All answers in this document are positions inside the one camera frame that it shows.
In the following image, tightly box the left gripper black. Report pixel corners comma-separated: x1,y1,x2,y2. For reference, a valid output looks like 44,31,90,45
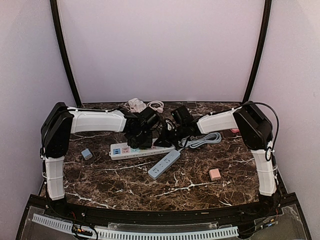
127,129,153,148

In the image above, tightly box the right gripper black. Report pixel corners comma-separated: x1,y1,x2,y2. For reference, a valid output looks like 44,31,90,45
154,124,187,148

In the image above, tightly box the blue power strip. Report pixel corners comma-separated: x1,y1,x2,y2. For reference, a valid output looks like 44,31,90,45
148,149,181,180

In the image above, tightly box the white multicolour power strip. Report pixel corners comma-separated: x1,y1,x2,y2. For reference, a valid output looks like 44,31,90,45
109,138,175,161

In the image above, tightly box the grey-blue charger cube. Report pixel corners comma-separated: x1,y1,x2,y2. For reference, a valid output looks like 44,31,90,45
81,148,93,161

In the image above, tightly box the salmon pink charger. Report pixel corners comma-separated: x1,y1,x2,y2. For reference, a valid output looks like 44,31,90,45
209,168,221,181

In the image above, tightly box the pink plug adapter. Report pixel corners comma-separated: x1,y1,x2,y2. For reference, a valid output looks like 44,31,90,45
230,128,240,134

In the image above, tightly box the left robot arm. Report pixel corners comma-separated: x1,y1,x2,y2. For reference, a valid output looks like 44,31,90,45
40,102,159,218

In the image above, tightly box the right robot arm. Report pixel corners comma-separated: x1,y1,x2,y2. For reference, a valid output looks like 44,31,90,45
154,101,278,197

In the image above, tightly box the pink white round socket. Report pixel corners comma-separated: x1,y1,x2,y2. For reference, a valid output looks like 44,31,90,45
128,98,147,113

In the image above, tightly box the blue strip power cord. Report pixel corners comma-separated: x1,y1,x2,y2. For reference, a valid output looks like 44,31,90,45
178,132,222,151

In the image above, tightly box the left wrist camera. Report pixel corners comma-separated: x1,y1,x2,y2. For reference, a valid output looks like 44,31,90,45
136,107,160,131

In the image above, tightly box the white coiled cable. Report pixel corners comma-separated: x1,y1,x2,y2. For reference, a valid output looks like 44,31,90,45
146,100,165,114

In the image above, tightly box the white slotted cable duct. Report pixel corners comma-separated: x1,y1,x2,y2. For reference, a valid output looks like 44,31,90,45
31,213,239,240

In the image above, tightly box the black front rail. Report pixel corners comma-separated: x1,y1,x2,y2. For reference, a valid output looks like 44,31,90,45
27,194,282,226

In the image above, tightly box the left black frame post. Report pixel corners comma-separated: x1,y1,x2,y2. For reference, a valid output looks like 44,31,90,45
49,0,82,107

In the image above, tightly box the black frame post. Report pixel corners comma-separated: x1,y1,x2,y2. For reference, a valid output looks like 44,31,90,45
241,0,272,104
49,0,82,107

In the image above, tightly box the right black frame post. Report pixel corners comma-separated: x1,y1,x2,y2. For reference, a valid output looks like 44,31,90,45
241,0,272,104

